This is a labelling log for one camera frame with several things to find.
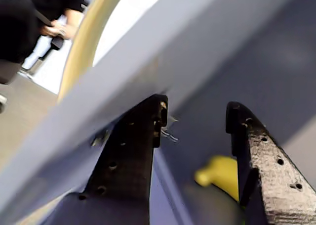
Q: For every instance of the person's hand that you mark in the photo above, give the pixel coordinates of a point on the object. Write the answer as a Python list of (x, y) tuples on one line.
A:
[(55, 29)]

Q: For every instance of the black handheld device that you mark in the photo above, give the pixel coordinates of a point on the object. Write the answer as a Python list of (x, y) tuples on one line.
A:
[(56, 43)]

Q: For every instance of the person's bare forearm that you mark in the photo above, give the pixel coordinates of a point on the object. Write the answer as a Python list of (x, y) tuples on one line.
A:
[(74, 19)]

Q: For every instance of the person in black shirt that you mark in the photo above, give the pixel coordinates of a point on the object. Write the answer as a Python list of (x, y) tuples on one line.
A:
[(54, 0)]

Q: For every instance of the yellow toy in cabinet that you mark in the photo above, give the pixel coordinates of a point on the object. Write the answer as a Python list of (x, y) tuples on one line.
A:
[(219, 173)]

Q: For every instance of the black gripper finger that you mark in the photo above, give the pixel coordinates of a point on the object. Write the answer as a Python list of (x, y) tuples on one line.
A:
[(266, 180), (128, 160)]

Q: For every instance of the person in black clothes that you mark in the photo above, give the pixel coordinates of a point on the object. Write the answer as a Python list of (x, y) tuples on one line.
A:
[(14, 24)]

